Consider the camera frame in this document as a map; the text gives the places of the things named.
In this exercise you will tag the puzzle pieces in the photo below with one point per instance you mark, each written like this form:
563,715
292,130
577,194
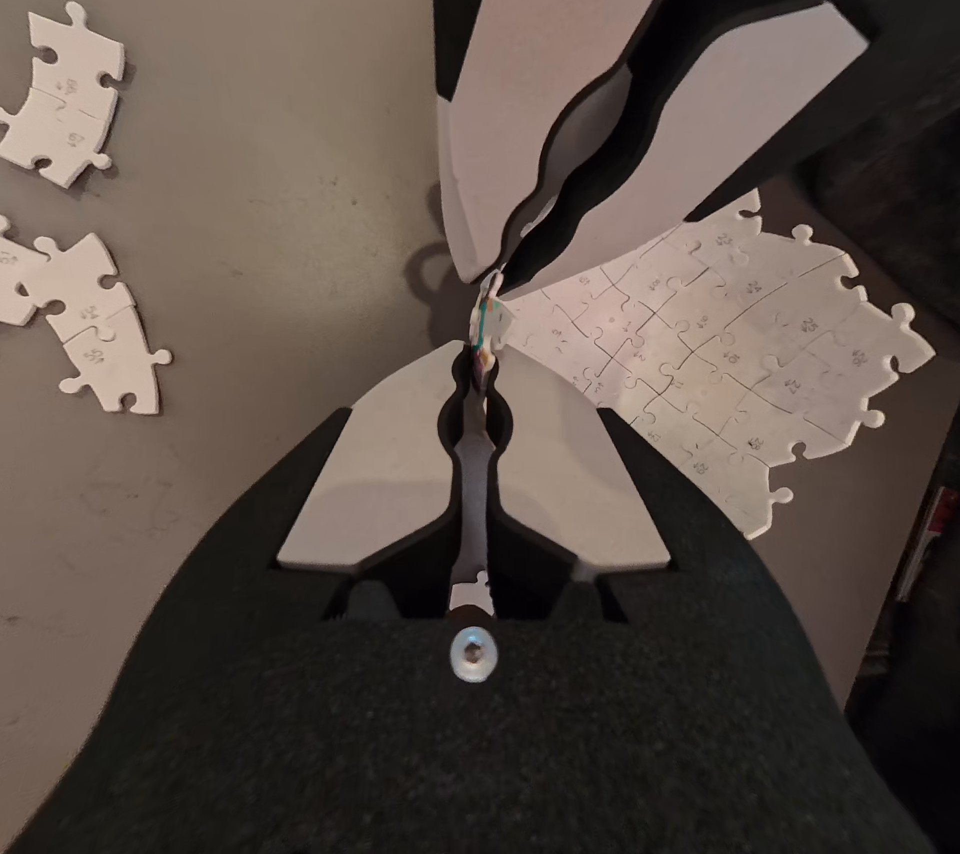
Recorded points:
75,119

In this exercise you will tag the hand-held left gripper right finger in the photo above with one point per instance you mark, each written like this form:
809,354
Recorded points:
585,486

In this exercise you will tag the single white puzzle piece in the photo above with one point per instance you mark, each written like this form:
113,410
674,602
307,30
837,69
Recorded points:
471,595
487,325

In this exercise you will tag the partly built white puzzle ball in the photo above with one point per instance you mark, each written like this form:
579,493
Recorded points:
712,359

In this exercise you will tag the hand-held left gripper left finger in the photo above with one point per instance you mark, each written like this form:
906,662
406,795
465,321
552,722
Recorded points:
375,486

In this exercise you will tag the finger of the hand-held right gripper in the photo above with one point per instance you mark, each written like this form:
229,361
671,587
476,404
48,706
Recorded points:
750,104
555,6

